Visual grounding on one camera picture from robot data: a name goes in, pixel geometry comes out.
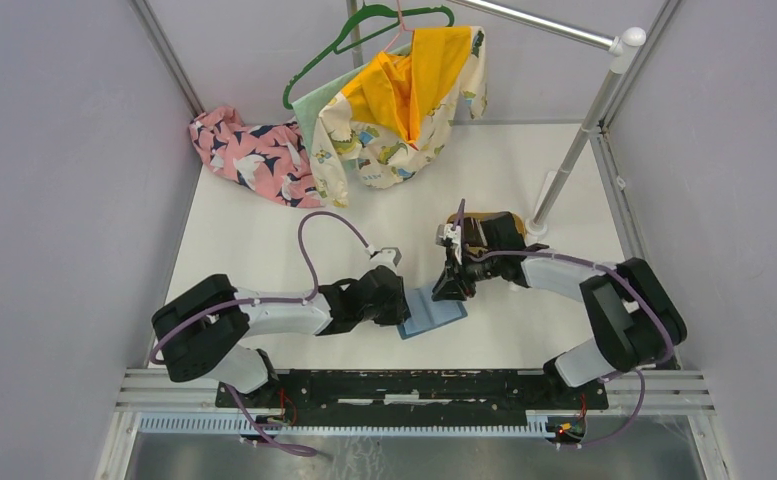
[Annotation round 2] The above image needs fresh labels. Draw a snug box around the pink patterned cloth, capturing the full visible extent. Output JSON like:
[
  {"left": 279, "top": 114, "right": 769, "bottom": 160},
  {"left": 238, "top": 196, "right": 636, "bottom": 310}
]
[{"left": 188, "top": 106, "right": 323, "bottom": 209}]

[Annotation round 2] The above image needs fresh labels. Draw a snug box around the oval wooden tray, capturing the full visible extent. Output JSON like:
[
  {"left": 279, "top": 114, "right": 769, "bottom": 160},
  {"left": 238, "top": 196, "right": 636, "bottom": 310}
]
[{"left": 460, "top": 211, "right": 527, "bottom": 245}]

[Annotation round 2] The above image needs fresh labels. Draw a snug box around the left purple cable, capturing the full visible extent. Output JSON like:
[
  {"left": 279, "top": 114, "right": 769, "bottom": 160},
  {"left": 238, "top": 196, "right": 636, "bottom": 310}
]
[{"left": 149, "top": 210, "right": 379, "bottom": 458}]

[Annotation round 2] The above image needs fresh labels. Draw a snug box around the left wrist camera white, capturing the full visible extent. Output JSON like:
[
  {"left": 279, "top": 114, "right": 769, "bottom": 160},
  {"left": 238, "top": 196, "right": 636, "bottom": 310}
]
[{"left": 369, "top": 247, "right": 402, "bottom": 272}]

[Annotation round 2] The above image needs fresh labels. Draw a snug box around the silver clothes rack pole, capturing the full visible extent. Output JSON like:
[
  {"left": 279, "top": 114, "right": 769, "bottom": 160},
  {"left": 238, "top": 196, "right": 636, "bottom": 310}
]
[{"left": 459, "top": 0, "right": 648, "bottom": 238}]

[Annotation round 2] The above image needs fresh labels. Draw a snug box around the dinosaur print yellow jacket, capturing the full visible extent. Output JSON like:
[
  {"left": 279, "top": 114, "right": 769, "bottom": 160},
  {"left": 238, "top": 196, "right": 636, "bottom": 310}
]
[{"left": 309, "top": 26, "right": 488, "bottom": 207}]

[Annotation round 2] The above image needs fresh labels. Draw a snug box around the teal card holder wallet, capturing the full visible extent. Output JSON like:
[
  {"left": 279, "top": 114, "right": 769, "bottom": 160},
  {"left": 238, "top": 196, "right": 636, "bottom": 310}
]
[{"left": 397, "top": 283, "right": 467, "bottom": 340}]

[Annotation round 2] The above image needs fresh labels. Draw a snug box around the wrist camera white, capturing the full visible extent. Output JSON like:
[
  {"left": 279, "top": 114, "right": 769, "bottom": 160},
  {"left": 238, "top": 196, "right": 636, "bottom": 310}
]
[
  {"left": 436, "top": 222, "right": 463, "bottom": 263},
  {"left": 369, "top": 247, "right": 402, "bottom": 272}
]

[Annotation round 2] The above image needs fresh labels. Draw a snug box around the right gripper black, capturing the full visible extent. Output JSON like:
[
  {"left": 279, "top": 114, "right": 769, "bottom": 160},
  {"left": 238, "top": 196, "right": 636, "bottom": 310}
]
[{"left": 432, "top": 245, "right": 501, "bottom": 303}]

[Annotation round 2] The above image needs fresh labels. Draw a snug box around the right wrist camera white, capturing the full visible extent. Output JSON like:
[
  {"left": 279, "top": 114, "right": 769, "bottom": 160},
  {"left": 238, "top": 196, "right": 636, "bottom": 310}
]
[{"left": 436, "top": 222, "right": 463, "bottom": 263}]

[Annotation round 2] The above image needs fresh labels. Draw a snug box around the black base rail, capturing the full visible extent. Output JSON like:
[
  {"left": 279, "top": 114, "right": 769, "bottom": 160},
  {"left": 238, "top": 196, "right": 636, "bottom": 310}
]
[{"left": 239, "top": 369, "right": 609, "bottom": 428}]

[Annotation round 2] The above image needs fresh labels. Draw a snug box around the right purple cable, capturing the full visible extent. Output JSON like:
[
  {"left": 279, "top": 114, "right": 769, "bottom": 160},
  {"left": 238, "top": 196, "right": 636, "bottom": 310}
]
[{"left": 454, "top": 198, "right": 677, "bottom": 449}]

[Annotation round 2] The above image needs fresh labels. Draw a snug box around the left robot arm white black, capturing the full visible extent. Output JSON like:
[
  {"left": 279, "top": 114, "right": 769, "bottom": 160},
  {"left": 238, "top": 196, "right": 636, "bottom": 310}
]
[{"left": 151, "top": 265, "right": 411, "bottom": 408}]

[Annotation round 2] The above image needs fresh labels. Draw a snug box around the purple cable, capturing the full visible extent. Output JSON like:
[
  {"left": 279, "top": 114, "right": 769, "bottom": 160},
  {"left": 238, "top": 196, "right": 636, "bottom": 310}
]
[
  {"left": 454, "top": 198, "right": 677, "bottom": 449},
  {"left": 149, "top": 210, "right": 379, "bottom": 458}
]

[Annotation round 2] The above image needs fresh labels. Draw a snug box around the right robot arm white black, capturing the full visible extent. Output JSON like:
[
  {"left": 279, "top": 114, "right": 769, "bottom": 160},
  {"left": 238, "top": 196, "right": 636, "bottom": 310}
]
[{"left": 432, "top": 212, "right": 688, "bottom": 408}]

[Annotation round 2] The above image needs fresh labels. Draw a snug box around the green clothes hanger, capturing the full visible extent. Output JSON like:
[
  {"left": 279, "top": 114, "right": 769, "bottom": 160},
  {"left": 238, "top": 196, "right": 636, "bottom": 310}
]
[{"left": 282, "top": 4, "right": 455, "bottom": 110}]

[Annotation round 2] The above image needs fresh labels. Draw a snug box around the white slotted cable duct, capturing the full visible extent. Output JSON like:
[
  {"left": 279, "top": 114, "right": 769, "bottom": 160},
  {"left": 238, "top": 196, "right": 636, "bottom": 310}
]
[{"left": 137, "top": 412, "right": 554, "bottom": 440}]

